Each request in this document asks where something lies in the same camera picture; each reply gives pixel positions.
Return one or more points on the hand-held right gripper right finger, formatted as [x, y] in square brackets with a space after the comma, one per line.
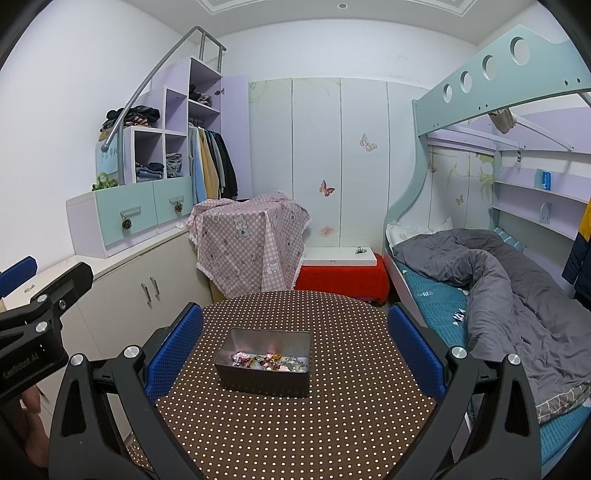
[413, 346]

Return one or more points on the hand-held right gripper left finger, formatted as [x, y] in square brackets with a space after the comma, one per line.
[175, 350]

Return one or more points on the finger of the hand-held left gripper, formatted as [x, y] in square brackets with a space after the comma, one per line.
[69, 284]
[16, 274]

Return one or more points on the grey metal tin box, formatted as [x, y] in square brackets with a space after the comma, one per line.
[258, 383]

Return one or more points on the pile of jewelry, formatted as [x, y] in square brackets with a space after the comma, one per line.
[268, 362]

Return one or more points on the person's left hand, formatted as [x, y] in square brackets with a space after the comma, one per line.
[34, 434]

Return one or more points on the teal bed sheet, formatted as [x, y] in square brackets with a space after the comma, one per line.
[436, 295]

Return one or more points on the red storage bench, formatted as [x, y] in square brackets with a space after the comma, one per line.
[341, 281]

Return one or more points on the wide teal drawer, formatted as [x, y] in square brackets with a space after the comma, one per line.
[129, 207]

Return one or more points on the green plant decoration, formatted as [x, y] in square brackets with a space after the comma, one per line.
[104, 183]

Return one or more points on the grey duvet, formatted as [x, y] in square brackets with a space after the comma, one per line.
[517, 304]

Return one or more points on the white pillow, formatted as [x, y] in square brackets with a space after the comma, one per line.
[397, 233]

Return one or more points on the light blue paper sign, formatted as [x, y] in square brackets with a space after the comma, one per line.
[107, 159]

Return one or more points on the pink checked bear cloth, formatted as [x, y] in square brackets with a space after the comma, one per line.
[244, 240]

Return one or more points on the narrow teal drawer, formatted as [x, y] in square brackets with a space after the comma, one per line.
[171, 194]

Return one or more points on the folded blue jeans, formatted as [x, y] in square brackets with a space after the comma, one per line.
[150, 171]

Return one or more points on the faded pink butterfly sticker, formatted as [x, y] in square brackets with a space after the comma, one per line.
[326, 231]

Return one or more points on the teal striped pillow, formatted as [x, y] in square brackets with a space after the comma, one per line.
[510, 237]

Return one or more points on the brown polka-dot tablecloth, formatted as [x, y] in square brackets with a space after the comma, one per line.
[295, 434]

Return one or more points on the folded grey clothes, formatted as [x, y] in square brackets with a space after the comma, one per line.
[174, 164]

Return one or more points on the pile of dark clothes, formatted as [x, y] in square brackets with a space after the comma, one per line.
[134, 115]

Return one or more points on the dark blue yellow jacket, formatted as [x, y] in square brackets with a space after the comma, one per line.
[579, 267]

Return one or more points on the row of hanging clothes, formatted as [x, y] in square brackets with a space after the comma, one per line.
[207, 161]

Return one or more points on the grey metal handrail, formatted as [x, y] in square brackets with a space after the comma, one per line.
[138, 92]

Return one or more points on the white butterfly sticker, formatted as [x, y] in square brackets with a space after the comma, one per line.
[368, 144]

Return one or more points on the lilac stair cabinet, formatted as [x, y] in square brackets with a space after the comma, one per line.
[178, 106]

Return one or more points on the blue box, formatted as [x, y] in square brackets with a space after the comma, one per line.
[545, 180]

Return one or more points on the dark clothes on shelf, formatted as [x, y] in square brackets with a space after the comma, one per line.
[201, 98]

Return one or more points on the white wardrobe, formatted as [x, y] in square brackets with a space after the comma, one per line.
[314, 138]

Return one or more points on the grey shelf bracket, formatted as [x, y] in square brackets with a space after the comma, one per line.
[545, 213]

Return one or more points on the lilac wall shelf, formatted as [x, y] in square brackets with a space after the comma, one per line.
[526, 187]

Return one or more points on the teal bunk bed frame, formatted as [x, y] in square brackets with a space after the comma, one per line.
[531, 76]

